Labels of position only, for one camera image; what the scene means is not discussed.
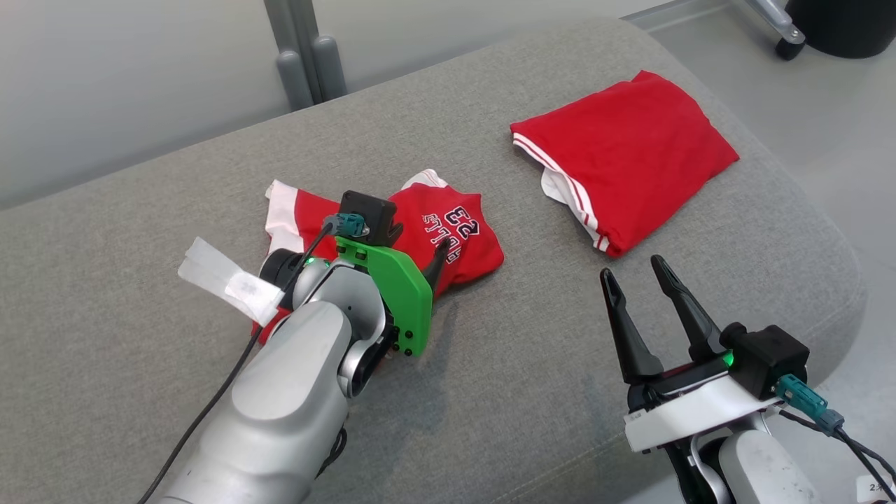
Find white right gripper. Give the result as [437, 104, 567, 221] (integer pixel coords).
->
[600, 255, 788, 454]

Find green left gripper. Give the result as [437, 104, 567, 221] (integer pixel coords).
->
[333, 237, 453, 358]

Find red Bulls print shorts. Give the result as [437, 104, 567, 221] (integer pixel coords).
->
[252, 168, 505, 345]

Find red shirt with white sleeves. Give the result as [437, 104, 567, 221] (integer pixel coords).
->
[510, 70, 741, 258]

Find grey fabric sofa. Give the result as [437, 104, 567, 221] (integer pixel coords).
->
[0, 17, 869, 504]

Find white tape label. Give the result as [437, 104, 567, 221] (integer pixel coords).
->
[177, 237, 284, 326]

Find grey rounded partition foot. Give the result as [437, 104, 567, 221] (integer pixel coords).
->
[276, 49, 316, 111]
[311, 35, 349, 101]

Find white paper tag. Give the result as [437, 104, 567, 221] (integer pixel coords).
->
[857, 475, 896, 504]

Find black round bin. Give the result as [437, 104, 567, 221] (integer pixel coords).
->
[785, 0, 896, 59]

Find right black cable teal plug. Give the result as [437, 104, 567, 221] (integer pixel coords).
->
[776, 373, 896, 484]

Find grey partition post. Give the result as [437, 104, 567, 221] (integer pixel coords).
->
[265, 0, 330, 106]

